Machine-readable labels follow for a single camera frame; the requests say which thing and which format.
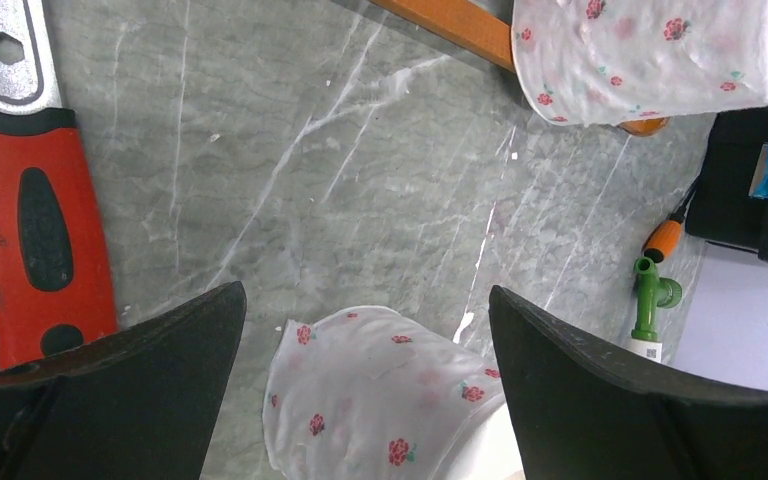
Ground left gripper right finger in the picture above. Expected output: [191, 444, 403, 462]
[489, 286, 768, 479]

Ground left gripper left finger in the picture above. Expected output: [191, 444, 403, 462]
[0, 281, 246, 479]

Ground white roll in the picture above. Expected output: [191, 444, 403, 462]
[511, 0, 768, 126]
[262, 306, 524, 479]

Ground orange wooden two-tier shelf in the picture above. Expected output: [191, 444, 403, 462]
[370, 0, 670, 138]

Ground green and white pipe fitting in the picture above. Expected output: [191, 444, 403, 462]
[627, 256, 683, 363]

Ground black plastic toolbox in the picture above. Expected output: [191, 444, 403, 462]
[685, 107, 768, 264]

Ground red handled tool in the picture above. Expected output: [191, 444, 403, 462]
[0, 1, 117, 369]

